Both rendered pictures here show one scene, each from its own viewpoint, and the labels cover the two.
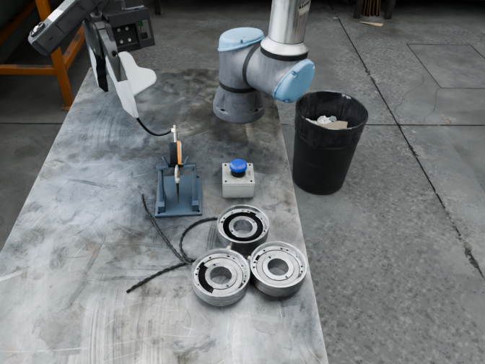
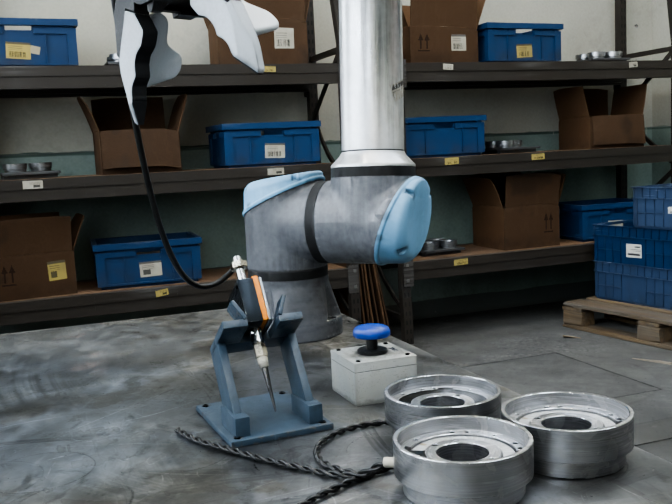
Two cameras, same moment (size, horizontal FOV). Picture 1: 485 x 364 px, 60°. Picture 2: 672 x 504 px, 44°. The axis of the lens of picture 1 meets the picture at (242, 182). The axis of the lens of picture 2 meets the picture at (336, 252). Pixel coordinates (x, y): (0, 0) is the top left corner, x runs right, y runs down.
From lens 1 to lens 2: 51 cm
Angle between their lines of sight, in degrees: 38
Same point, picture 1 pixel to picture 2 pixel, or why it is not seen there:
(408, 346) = not seen: outside the picture
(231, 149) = (319, 364)
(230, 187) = (370, 372)
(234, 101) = (290, 298)
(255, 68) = (332, 209)
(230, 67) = (277, 229)
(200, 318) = not seen: outside the picture
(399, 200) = not seen: outside the picture
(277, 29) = (362, 129)
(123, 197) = (133, 442)
